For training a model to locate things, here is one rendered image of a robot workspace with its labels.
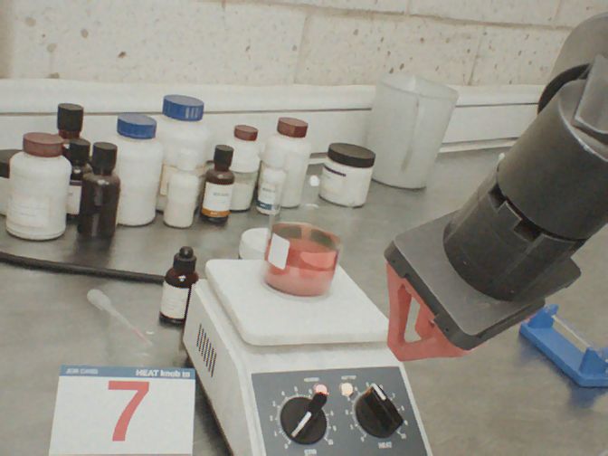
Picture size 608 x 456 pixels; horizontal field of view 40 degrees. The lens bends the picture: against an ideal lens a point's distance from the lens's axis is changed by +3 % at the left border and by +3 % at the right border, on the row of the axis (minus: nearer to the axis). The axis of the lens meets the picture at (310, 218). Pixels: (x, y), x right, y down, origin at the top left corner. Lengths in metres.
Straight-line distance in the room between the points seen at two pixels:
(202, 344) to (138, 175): 0.31
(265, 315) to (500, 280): 0.21
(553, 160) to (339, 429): 0.26
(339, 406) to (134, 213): 0.42
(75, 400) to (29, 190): 0.31
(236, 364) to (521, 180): 0.26
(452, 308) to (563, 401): 0.38
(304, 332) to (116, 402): 0.14
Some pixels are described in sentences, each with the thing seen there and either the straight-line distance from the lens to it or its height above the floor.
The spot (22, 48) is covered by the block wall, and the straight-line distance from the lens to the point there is 1.00.
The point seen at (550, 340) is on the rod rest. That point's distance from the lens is 0.86.
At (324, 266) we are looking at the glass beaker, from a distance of 0.60.
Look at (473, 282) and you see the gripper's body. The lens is 0.43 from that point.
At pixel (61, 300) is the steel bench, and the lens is 0.76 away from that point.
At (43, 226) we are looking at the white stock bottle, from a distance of 0.86.
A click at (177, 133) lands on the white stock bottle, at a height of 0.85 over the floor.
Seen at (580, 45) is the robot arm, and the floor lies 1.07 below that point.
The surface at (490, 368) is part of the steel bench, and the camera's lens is 0.79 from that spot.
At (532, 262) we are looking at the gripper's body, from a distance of 0.41.
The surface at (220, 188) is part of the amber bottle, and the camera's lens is 0.95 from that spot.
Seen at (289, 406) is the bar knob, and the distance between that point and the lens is 0.55.
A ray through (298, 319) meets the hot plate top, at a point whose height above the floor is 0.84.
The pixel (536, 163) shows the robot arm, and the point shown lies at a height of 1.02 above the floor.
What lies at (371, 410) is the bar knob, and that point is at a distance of 0.58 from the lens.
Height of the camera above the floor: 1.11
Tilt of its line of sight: 20 degrees down
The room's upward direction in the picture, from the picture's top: 12 degrees clockwise
